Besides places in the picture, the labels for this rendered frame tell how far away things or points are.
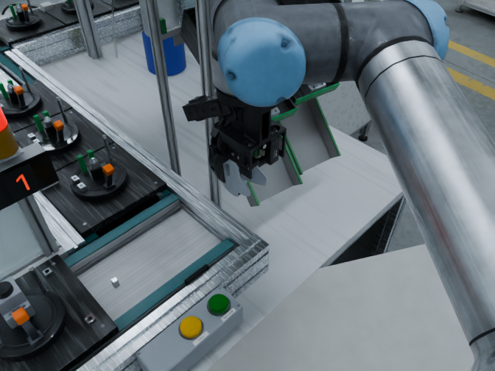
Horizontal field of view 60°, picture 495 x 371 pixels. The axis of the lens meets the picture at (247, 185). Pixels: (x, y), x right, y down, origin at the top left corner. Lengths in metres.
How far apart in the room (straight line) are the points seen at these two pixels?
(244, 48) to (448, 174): 0.19
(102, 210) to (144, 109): 0.61
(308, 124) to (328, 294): 0.43
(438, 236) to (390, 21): 0.21
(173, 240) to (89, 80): 0.96
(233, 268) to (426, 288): 0.46
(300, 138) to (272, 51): 0.75
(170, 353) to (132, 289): 0.20
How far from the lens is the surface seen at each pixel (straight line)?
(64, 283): 0.98
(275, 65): 0.39
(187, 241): 1.05
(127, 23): 2.15
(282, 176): 1.05
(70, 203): 1.13
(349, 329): 1.00
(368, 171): 1.34
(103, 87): 1.77
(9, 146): 0.81
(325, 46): 0.42
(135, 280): 1.00
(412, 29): 0.43
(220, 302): 0.88
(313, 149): 1.14
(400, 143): 0.36
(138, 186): 1.12
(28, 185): 0.86
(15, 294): 0.85
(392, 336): 1.02
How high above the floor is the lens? 1.72
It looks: 44 degrees down
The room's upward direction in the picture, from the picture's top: straight up
